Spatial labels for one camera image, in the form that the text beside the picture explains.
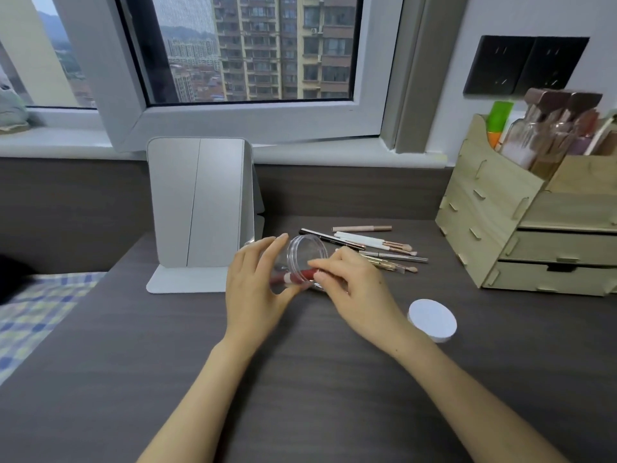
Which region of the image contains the white window sash frame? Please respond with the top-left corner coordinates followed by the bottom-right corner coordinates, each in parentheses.
top-left (50, 0), bottom-right (429, 153)

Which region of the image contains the person's right hand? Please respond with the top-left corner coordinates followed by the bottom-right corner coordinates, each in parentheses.
top-left (307, 246), bottom-right (411, 355)

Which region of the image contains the person's left hand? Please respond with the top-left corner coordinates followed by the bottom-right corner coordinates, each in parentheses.
top-left (224, 233), bottom-right (303, 350)

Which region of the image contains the white cosmetic tube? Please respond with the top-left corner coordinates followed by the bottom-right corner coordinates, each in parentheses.
top-left (583, 110), bottom-right (617, 157)

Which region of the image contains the red lipstick tube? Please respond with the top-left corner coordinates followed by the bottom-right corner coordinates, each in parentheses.
top-left (270, 268), bottom-right (320, 286)

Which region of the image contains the person's left forearm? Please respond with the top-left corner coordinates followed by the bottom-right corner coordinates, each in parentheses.
top-left (137, 332), bottom-right (263, 463)

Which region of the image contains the clear plastic jar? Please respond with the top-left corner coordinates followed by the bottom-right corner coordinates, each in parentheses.
top-left (269, 234), bottom-right (333, 292)

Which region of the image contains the black eyeliner pen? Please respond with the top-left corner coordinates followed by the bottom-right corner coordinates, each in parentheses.
top-left (298, 228), bottom-right (368, 250)

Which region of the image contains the white folding standing mirror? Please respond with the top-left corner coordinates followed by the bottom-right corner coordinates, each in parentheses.
top-left (146, 137), bottom-right (266, 295)

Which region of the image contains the gold handled makeup brush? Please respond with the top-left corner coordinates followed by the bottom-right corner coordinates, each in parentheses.
top-left (370, 260), bottom-right (419, 274)

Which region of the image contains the brown capped glass bottle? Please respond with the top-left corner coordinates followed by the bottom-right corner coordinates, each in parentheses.
top-left (500, 88), bottom-right (555, 170)
top-left (530, 92), bottom-right (604, 182)

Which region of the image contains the grey plush toy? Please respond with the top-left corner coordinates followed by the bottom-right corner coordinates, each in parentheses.
top-left (0, 71), bottom-right (31, 135)

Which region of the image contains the black wall socket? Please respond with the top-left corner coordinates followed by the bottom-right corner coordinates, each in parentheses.
top-left (463, 35), bottom-right (536, 96)
top-left (514, 36), bottom-right (590, 96)

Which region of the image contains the light wooden desk organizer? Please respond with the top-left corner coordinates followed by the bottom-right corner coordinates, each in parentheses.
top-left (435, 113), bottom-right (617, 297)

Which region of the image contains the blue checked bed sheet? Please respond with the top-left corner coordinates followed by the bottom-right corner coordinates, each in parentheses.
top-left (0, 272), bottom-right (108, 387)

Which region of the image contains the white round lid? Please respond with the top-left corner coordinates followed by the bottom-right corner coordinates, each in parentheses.
top-left (407, 299), bottom-right (458, 344)

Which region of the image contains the person's right forearm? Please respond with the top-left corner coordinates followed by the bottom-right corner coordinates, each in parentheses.
top-left (386, 328), bottom-right (570, 463)

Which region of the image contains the white handled makeup brush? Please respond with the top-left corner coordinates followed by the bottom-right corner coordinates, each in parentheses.
top-left (359, 242), bottom-right (418, 257)
top-left (334, 231), bottom-right (413, 252)

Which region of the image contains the pink cosmetic bottle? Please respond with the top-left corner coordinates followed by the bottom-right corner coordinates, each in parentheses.
top-left (568, 110), bottom-right (601, 157)

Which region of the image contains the green orange bottle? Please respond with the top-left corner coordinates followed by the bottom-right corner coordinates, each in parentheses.
top-left (485, 100), bottom-right (514, 151)

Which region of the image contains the silver handled makeup brush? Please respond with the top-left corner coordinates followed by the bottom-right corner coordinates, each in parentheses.
top-left (359, 250), bottom-right (429, 264)

